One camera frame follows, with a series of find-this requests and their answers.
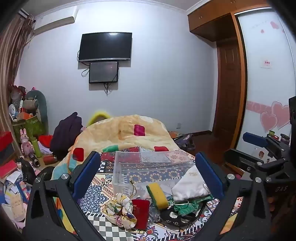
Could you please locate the white drawstring cloth bag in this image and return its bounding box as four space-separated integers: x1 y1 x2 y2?
171 166 210 201

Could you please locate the green knitted cloth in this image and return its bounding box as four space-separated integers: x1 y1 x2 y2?
167 194 213 216

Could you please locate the black white patterned cloth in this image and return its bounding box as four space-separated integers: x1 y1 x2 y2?
160 205 206 227

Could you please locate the floral silk scarf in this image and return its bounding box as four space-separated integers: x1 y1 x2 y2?
102 193 137 230

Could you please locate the yellow green sponge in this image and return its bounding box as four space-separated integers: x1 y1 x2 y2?
146 183 169 210

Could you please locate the red fabric pouch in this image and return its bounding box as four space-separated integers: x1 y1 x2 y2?
132 199 150 230

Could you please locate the clear plastic storage box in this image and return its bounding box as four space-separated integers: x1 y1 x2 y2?
112 150 194 199

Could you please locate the brown wooden door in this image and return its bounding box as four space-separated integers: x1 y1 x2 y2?
213 38 241 148

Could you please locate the white wardrobe sliding door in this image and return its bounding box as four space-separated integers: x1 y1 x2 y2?
236 9 295 137

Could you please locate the purple grey backpack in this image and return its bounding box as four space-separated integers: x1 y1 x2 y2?
173 133 196 152

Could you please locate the patchwork patterned bed sheet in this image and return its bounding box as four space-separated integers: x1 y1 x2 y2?
78 146 219 240

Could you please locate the pink rabbit plush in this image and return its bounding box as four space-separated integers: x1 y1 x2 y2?
20 128 33 156

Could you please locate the red box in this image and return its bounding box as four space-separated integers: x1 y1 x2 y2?
0 132 13 151

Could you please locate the green gift bag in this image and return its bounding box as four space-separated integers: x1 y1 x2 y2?
12 116 46 143

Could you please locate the dark purple garment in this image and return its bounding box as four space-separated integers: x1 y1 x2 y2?
50 112 83 161

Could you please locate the green dinosaur plush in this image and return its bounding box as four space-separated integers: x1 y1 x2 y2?
23 89 49 134

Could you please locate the yellow plush item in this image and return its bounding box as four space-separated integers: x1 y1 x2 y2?
87 111 111 126

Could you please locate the cream plush blanket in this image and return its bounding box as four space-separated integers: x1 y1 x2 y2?
51 114 179 180

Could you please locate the wooden overhead cabinet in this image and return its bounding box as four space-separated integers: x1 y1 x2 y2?
188 0 268 42

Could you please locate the striped brown curtain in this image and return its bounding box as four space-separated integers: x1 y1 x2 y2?
0 14 35 149

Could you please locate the white air conditioner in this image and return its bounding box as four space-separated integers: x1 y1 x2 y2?
33 6 78 36

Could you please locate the small black wall monitor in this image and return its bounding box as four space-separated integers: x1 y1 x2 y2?
89 61 119 84

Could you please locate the large black wall television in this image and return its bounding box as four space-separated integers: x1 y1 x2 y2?
78 32 132 62

